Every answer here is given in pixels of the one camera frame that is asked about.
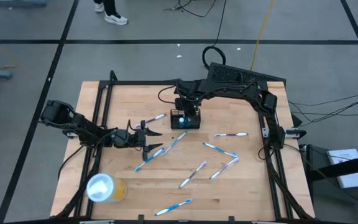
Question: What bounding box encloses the black metal table frame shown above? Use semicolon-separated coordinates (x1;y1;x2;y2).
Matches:
50;70;315;220

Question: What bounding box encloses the dark grey side table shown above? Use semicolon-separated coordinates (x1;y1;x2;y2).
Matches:
300;143;358;209

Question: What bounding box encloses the person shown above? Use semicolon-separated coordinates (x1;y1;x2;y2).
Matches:
93;0;129;26

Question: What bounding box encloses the black metal beam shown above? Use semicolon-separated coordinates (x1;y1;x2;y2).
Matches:
306;152;358;183

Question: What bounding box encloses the blue toothbrush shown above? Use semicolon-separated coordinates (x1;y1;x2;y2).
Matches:
154;198;193;217
134;147;165;173
161;131;189;156
202;142;239;157

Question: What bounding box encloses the yellow hanging cable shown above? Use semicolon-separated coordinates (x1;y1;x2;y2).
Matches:
249;0;275;72

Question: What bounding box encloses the clear plastic cup with lid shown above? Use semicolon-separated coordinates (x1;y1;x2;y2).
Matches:
85;173;129;205

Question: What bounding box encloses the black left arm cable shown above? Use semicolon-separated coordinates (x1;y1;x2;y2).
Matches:
57;144;85;181

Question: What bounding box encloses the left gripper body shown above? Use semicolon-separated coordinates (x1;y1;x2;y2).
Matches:
126;119;149;162

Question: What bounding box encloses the black and silver clamp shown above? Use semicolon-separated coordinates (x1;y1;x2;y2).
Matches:
286;128;307;139

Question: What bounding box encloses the black wire basket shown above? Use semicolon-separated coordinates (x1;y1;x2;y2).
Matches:
169;108;202;131

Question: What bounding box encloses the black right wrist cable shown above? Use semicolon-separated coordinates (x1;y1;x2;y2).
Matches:
157;85;180;105

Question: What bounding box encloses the white booklet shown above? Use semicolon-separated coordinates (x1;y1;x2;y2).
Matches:
326;148;358;189

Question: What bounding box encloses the looped black floor cable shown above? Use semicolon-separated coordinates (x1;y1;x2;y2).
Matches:
165;0;217;19

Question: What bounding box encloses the coiled black floor cable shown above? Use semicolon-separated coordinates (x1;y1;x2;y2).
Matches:
201;0;228;71

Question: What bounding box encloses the thin black floor cable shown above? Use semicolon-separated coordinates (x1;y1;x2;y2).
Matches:
287;91;358;107
290;110;358;118

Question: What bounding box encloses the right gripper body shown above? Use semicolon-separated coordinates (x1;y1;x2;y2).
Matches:
175;96;202;123

